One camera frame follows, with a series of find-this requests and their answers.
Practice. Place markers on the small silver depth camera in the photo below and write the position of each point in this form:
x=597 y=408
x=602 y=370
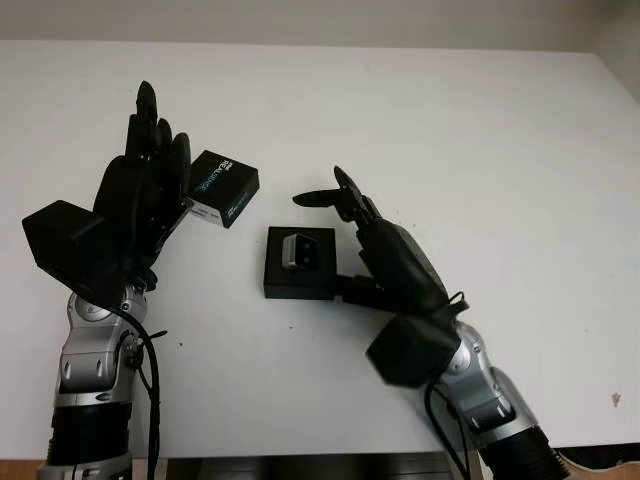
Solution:
x=302 y=252

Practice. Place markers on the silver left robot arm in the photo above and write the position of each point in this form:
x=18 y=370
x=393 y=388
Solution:
x=90 y=360

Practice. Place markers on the black printed box lid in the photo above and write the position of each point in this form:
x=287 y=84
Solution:
x=225 y=180

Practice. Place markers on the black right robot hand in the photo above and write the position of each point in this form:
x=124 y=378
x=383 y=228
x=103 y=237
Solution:
x=400 y=270

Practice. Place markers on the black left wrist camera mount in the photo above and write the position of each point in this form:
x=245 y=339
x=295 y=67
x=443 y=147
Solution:
x=55 y=235

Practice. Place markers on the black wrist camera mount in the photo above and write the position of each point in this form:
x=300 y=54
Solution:
x=405 y=350
x=55 y=235

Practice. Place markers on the black box base with foam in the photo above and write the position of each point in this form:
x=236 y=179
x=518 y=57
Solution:
x=275 y=287

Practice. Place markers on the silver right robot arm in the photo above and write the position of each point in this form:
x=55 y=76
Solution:
x=480 y=385

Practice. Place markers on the dark robot torso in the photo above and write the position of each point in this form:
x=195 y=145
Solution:
x=300 y=462

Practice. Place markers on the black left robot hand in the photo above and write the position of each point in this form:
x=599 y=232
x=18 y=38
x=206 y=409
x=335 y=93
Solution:
x=130 y=200

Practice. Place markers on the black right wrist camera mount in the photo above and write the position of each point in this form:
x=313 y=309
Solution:
x=405 y=350

